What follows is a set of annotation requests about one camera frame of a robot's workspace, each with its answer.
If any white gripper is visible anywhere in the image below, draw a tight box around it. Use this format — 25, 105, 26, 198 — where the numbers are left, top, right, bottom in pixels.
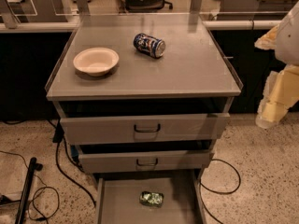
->
254, 2, 299, 129

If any green can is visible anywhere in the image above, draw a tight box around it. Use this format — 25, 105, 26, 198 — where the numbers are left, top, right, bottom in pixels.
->
139, 191, 164, 208

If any grey top drawer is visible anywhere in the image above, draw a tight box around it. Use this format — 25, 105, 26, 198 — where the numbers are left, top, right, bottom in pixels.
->
61, 113, 230, 145

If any grey drawer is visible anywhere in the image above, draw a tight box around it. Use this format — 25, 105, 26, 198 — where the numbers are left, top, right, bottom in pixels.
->
94, 170, 206, 224
77, 146, 212, 174
61, 113, 230, 145

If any blue soda can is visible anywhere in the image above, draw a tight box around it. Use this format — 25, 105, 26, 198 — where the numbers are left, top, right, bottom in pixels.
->
133, 33, 166, 59

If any grey drawer cabinet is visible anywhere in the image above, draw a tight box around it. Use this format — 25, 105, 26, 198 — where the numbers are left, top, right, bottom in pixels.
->
44, 12, 244, 179

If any grey middle drawer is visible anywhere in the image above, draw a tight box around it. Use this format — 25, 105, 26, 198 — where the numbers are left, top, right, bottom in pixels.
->
77, 146, 212, 174

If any grey bottom drawer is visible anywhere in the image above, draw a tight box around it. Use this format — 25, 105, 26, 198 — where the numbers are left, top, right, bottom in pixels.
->
94, 170, 206, 224

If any white bowl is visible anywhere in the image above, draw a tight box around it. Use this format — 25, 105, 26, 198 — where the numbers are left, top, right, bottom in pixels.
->
73, 48, 119, 77

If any black pole on floor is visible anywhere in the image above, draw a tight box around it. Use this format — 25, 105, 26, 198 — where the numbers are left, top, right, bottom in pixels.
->
14, 157, 37, 224

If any white rail bar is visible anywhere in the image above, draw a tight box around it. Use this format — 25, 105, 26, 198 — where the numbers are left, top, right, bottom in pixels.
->
203, 21, 280, 31

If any black cable right floor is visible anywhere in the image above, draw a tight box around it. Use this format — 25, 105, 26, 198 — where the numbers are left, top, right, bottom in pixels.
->
198, 158, 242, 224

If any black cable floor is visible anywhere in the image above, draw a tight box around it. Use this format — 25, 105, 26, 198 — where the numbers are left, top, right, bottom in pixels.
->
46, 119, 97, 207
198, 158, 242, 224

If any black cable left floor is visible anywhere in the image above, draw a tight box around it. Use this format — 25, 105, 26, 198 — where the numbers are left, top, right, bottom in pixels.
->
46, 119, 97, 207

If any thin black cable loop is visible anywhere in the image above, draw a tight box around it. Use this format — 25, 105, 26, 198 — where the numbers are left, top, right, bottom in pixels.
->
0, 149, 61, 223

